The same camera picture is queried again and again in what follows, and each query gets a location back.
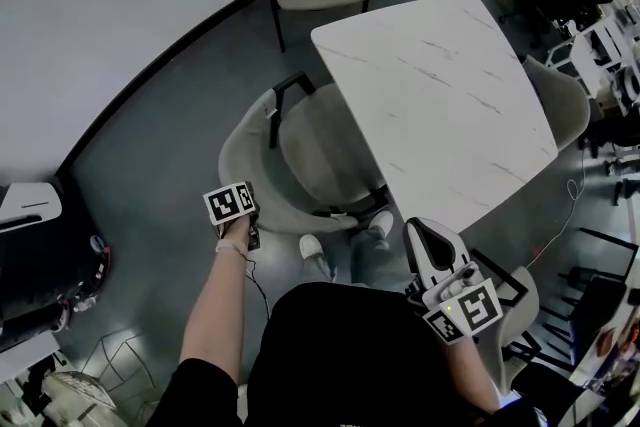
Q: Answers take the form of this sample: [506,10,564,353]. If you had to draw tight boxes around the white marble table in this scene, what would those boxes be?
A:
[309,0,559,236]

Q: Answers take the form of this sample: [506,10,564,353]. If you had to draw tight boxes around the white floor cable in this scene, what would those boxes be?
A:
[530,147,587,267]

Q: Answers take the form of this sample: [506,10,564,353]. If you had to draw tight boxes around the black and white machine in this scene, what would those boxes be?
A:
[0,179,112,352]

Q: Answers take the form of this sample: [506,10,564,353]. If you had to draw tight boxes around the person's left hand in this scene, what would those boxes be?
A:
[219,216,250,244]

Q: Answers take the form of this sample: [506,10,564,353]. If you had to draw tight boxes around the person's leg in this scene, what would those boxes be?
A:
[349,227,392,287]
[299,254,338,285]

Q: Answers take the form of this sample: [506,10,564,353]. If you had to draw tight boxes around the white patterned sheet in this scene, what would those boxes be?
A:
[42,369,117,421]

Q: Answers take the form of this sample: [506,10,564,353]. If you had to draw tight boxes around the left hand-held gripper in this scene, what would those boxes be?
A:
[203,182,263,251]

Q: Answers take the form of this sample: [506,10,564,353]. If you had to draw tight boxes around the person's white shoe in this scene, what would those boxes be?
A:
[367,210,395,239]
[299,233,324,261]

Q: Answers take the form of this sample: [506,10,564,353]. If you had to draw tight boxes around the grey wire rack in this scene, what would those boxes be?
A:
[81,330,157,410]

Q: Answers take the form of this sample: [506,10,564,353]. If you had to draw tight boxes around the white low shelf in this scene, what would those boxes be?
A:
[0,329,57,367]

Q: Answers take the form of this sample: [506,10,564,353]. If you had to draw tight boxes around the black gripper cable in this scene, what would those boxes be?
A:
[243,254,272,319]

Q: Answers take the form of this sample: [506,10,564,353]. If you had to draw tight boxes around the person's left leg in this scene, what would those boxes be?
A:
[299,254,338,285]

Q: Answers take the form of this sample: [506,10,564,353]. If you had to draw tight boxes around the person's black shirt torso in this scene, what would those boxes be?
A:
[159,282,541,427]

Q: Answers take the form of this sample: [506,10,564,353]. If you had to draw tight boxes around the person's right leg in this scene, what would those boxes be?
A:
[349,227,392,287]

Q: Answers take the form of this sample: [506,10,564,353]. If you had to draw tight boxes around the person's left forearm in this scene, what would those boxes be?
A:
[178,248,251,387]

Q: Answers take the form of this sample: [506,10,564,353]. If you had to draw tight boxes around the beige wrist strap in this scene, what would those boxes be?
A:
[215,238,250,260]

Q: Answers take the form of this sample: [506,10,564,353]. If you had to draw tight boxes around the person's right forearm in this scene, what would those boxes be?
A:
[443,333,502,414]

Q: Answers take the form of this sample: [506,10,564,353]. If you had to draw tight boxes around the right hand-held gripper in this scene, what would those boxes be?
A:
[403,217,504,346]

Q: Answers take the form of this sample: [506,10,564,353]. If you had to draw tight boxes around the black metal chair frames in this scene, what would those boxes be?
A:
[541,227,640,367]

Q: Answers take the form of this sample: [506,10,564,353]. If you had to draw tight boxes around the person's left white shoe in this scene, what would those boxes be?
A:
[299,233,324,261]

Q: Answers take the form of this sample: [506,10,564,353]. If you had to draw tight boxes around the white metal rack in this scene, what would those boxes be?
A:
[544,21,640,102]

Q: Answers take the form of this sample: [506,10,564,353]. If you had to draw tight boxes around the person's right white shoe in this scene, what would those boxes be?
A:
[367,210,395,239]

